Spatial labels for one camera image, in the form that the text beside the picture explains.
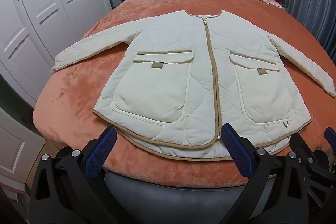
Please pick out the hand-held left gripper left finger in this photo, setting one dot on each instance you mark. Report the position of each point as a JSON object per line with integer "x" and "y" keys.
{"x": 101, "y": 153}

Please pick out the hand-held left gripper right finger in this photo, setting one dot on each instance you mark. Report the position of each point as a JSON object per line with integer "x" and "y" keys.
{"x": 236, "y": 153}

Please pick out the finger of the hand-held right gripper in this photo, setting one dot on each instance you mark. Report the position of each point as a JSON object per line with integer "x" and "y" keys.
{"x": 302, "y": 148}
{"x": 331, "y": 138}

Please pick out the cream quilted jacket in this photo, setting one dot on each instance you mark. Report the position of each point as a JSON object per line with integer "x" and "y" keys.
{"x": 170, "y": 74}

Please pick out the orange plush blanket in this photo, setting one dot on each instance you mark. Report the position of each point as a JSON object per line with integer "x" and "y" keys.
{"x": 78, "y": 98}

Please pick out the white panelled cabinet door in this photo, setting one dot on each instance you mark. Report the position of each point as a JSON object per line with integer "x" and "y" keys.
{"x": 15, "y": 150}

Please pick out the pale storage box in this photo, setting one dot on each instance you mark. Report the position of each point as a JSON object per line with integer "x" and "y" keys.
{"x": 10, "y": 192}

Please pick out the dark nightstand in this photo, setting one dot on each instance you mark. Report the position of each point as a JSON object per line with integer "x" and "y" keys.
{"x": 118, "y": 1}

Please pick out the white panelled wardrobe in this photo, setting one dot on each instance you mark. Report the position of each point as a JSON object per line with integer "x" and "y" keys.
{"x": 50, "y": 3}

